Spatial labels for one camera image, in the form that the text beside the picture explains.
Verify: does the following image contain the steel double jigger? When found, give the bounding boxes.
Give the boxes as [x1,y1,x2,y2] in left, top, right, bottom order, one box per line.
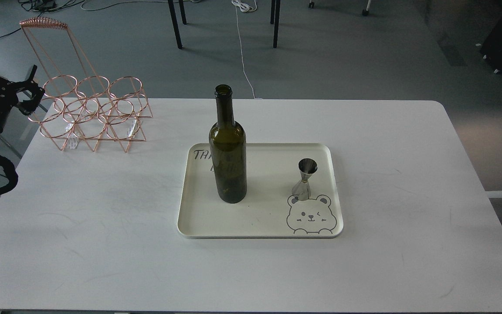
[292,158,318,201]

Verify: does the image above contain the cream bear tray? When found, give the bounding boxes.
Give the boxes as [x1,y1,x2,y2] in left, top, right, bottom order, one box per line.
[177,143,343,238]

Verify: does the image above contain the rose gold wire bottle rack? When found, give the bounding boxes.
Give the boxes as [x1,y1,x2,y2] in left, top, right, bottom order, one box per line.
[20,17,153,152]

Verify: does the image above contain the dark green wine bottle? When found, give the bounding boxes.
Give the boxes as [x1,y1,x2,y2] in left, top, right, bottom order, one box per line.
[208,84,247,204]

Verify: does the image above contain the black table legs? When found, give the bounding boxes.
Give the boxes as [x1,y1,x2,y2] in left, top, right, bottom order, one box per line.
[167,0,281,49]

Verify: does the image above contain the black floor cables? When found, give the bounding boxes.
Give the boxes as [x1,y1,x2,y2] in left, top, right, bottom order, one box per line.
[0,0,103,46]

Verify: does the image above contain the white floor cable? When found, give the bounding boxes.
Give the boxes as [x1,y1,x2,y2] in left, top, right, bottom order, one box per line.
[232,0,264,100]

